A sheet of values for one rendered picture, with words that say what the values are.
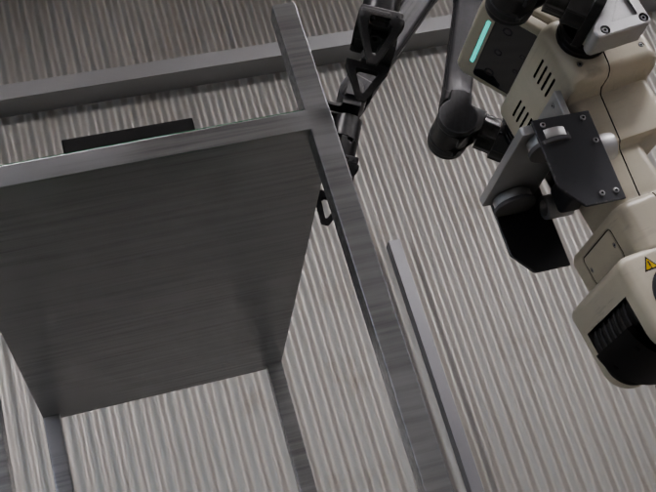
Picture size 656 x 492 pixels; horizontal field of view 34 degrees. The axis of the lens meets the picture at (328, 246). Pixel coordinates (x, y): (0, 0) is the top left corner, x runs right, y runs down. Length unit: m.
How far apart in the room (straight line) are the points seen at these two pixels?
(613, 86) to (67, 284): 0.95
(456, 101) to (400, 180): 1.83
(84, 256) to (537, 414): 2.46
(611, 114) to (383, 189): 2.09
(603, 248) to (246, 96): 2.39
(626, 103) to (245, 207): 0.74
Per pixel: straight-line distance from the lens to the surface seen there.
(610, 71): 1.80
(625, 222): 1.70
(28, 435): 3.46
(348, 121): 2.00
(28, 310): 1.53
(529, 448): 3.60
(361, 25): 1.54
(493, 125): 2.05
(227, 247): 1.47
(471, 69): 1.98
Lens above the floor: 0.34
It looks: 22 degrees up
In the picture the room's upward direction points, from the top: 17 degrees counter-clockwise
